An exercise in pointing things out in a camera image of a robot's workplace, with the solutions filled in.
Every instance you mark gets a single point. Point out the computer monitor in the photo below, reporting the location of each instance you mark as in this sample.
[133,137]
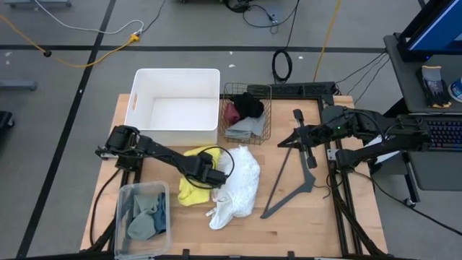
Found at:
[436,29]

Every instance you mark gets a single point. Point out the grey black work glove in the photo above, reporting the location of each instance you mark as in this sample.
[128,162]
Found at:
[433,86]

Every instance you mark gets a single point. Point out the white paper sheet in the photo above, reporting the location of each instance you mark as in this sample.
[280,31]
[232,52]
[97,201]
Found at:
[388,156]

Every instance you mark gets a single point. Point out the grey side cart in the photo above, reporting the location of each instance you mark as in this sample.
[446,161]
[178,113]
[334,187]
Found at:
[400,79]

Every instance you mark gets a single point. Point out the grey triangular metal stand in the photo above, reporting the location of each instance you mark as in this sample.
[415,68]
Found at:
[307,180]

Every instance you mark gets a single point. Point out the clear plastic container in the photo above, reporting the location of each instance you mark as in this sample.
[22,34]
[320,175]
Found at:
[144,249]

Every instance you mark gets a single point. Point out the black aluminium rig frame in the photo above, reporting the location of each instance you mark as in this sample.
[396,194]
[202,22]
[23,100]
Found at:
[342,224]

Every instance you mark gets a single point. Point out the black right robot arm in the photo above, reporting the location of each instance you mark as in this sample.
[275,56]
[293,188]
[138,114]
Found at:
[382,148]

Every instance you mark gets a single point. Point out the short grey furniture foot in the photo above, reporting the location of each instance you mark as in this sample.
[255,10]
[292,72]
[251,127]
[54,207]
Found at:
[18,86]

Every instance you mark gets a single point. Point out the white lace cloth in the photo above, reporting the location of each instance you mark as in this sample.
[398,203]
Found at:
[242,187]

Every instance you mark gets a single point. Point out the maroon cloth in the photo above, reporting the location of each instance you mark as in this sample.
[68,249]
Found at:
[231,115]

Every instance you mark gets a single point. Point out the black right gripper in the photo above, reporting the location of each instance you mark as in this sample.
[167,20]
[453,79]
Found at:
[332,126]

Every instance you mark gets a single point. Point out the large black cloth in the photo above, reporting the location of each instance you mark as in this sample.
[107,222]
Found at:
[247,104]

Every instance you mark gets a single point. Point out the black caster wheel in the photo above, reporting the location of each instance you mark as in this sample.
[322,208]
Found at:
[4,119]

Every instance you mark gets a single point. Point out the sage green cloth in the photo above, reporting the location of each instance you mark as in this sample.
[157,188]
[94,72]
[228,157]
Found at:
[142,224]

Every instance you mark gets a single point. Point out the black backlit keyboard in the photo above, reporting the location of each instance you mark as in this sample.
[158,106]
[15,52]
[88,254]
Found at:
[445,133]

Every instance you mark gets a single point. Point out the light grey cloth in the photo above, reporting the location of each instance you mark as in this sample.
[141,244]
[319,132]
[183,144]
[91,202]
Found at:
[245,130]

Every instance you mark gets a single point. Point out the black floor plug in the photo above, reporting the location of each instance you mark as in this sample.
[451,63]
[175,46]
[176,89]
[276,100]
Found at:
[47,53]

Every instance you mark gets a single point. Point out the teal blue cloth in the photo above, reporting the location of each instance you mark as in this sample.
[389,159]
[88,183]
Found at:
[160,216]

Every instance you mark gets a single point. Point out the yellow cloth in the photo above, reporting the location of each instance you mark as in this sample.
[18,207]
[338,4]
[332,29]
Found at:
[191,195]

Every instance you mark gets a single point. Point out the white plastic bin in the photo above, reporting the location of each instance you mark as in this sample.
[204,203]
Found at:
[180,90]

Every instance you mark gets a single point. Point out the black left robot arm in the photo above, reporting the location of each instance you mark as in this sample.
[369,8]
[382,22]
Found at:
[159,150]

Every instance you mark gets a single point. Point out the long grey furniture foot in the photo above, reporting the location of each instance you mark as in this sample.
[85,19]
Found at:
[36,3]

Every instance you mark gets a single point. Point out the white blue round container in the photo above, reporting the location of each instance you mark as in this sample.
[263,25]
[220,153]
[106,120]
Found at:
[457,88]

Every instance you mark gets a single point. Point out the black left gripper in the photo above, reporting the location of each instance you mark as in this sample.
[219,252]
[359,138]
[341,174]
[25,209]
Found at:
[205,171]

